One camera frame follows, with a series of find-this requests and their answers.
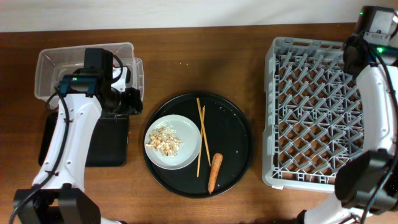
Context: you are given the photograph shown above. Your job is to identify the grey plate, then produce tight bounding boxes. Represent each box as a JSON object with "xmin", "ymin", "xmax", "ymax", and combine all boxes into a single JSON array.
[{"xmin": 144, "ymin": 114, "xmax": 201, "ymax": 170}]

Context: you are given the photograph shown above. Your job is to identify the orange carrot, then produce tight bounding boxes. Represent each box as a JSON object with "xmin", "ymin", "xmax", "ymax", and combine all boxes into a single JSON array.
[{"xmin": 208, "ymin": 153, "xmax": 223, "ymax": 194}]

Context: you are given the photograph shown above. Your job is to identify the left wooden chopstick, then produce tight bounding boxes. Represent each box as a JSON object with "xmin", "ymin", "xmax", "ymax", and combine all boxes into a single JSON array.
[{"xmin": 197, "ymin": 106, "xmax": 205, "ymax": 178}]

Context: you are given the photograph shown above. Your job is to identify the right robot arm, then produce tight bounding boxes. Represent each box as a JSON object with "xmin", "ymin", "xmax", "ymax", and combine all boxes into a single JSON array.
[{"xmin": 294, "ymin": 6, "xmax": 397, "ymax": 223}]

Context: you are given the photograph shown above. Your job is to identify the right wooden chopstick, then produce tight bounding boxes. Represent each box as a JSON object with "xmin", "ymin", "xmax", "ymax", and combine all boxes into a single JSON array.
[{"xmin": 197, "ymin": 98, "xmax": 211, "ymax": 166}]

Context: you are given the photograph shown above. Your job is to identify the black rectangular tray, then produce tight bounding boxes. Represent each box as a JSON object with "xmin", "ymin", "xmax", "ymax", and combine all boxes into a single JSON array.
[{"xmin": 38, "ymin": 111, "xmax": 130, "ymax": 169}]

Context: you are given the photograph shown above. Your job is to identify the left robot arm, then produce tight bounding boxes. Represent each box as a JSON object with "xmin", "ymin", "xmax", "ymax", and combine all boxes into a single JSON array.
[{"xmin": 9, "ymin": 48, "xmax": 143, "ymax": 223}]

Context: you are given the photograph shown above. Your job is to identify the grey dishwasher rack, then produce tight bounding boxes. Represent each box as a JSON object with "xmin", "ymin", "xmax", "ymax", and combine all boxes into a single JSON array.
[{"xmin": 261, "ymin": 36, "xmax": 398, "ymax": 194}]

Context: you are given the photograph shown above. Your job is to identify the clear plastic bin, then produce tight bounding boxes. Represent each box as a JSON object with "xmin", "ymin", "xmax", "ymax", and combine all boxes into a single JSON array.
[{"xmin": 35, "ymin": 42, "xmax": 144, "ymax": 119}]

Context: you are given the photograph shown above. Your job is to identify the round black serving tray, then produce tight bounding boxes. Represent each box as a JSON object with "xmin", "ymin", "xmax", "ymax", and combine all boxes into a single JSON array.
[{"xmin": 144, "ymin": 92, "xmax": 254, "ymax": 198}]

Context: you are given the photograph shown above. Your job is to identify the nut shell scraps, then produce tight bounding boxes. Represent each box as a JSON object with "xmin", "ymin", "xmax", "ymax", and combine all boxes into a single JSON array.
[{"xmin": 146, "ymin": 124, "xmax": 183, "ymax": 157}]

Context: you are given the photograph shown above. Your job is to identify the wooden chopstick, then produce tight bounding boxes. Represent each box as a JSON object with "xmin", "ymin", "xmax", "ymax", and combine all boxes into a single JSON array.
[
  {"xmin": 197, "ymin": 106, "xmax": 205, "ymax": 178},
  {"xmin": 197, "ymin": 98, "xmax": 211, "ymax": 166}
]

